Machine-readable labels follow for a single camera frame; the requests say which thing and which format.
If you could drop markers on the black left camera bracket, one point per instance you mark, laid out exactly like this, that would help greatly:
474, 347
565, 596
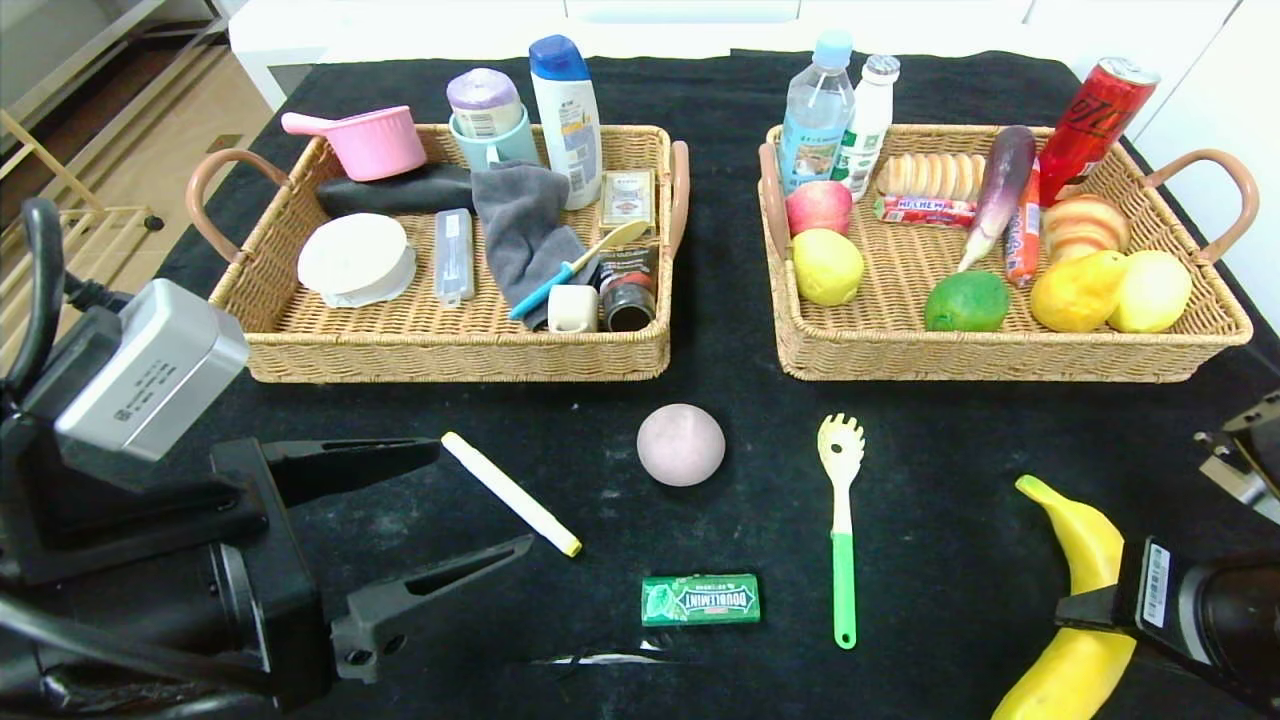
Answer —
130, 520

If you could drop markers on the teal cup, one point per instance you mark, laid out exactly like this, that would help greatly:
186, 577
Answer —
513, 148

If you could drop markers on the purple eggplant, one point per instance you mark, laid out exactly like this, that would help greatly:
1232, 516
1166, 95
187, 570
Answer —
1005, 180

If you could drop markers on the small white cup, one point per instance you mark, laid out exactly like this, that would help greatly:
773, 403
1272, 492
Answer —
572, 308

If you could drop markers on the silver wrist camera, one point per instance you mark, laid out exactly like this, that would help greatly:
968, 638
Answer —
150, 375
1245, 475

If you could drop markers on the clear water bottle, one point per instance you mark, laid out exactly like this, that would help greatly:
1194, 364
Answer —
815, 118

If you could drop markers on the wooden rolling rack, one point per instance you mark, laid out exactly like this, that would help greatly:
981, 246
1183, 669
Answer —
110, 211

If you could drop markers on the yellow lemon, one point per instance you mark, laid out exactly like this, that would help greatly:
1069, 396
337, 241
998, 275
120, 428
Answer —
828, 266
1155, 291

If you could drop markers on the white marker yellow tip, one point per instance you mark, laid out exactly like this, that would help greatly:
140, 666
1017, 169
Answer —
505, 488

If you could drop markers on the clear plastic case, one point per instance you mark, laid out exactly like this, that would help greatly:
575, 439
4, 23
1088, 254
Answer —
453, 253

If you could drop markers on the green lime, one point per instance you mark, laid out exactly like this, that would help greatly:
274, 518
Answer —
967, 302

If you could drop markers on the orange yellow pear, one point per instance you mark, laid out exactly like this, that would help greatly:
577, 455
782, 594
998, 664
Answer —
1075, 293

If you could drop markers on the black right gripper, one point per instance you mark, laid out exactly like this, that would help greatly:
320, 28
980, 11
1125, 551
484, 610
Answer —
1150, 586

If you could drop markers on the red candy pack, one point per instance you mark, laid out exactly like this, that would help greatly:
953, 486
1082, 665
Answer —
925, 211

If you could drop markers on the black table cloth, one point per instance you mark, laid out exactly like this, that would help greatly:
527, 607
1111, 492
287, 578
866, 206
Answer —
700, 530

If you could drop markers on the grey metal shelf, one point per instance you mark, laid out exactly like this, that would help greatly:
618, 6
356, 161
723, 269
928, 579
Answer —
60, 40

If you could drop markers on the yellow banana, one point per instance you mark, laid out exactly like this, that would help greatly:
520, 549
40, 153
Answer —
1090, 540

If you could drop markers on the purple bag roll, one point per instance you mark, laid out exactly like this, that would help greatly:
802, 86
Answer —
484, 102

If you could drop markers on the green gum pack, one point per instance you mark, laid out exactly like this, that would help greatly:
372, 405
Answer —
700, 600

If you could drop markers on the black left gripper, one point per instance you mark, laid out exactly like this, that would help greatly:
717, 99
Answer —
283, 560

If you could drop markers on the white shampoo bottle blue cap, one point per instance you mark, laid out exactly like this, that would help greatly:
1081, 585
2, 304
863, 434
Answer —
563, 128

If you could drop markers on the red apple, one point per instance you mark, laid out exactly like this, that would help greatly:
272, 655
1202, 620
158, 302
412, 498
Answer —
818, 206

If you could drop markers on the white round container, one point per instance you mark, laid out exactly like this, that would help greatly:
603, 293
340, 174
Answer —
352, 256

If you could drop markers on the striped round bread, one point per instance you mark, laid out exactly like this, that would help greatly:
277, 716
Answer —
1085, 226

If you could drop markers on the red drink can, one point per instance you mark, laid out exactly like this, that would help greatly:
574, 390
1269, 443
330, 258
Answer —
1095, 125

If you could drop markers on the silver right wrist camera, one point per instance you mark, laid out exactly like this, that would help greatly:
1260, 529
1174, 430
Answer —
1245, 475

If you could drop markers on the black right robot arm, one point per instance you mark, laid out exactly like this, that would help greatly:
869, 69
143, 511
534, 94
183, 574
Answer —
1240, 620

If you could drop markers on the grey towel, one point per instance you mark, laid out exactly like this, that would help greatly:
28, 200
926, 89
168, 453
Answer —
518, 228

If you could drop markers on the small printed card box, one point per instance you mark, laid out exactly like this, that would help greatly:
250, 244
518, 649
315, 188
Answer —
627, 201

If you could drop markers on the black red cylinder can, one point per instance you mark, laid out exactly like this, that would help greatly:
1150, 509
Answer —
628, 298

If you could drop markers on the red sausage stick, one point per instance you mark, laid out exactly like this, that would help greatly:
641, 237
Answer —
1022, 248

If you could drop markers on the black pouch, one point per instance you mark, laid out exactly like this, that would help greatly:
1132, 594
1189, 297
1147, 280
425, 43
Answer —
398, 190

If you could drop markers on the pale purple ball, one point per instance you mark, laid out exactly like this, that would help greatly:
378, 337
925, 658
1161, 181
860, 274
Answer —
681, 445

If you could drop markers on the white milk bottle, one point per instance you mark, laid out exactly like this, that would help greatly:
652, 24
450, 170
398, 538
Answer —
868, 118

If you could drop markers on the pink ribbed saucepan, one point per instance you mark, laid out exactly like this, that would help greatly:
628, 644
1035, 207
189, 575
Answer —
372, 146

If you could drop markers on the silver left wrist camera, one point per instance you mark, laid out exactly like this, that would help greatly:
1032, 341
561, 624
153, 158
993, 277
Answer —
150, 375

